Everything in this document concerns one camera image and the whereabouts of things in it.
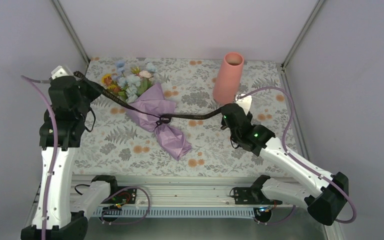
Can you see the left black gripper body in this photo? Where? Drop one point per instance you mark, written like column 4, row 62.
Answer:
column 93, row 93

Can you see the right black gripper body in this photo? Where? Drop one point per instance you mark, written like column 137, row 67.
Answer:
column 233, row 135

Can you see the pink cylindrical vase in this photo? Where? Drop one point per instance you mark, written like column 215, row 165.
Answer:
column 228, row 78

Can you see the purple flower bouquet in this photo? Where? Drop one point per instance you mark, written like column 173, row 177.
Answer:
column 140, row 91

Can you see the black gold-lettered ribbon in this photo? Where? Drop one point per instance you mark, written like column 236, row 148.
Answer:
column 162, row 118

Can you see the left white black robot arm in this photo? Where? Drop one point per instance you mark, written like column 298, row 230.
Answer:
column 56, row 217

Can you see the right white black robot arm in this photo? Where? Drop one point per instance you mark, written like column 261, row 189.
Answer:
column 322, row 193

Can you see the floral patterned table mat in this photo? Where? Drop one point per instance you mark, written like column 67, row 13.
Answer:
column 118, row 146

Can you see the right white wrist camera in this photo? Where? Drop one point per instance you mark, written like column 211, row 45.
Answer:
column 244, row 101

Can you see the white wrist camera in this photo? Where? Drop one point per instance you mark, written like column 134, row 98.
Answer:
column 244, row 101
column 61, row 71

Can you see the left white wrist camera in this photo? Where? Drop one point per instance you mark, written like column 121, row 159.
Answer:
column 61, row 71

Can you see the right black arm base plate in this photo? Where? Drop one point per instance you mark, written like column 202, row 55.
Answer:
column 242, row 196

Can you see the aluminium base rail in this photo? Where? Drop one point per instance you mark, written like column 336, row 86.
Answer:
column 182, row 197

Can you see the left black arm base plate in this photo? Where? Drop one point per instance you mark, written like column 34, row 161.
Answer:
column 127, row 196

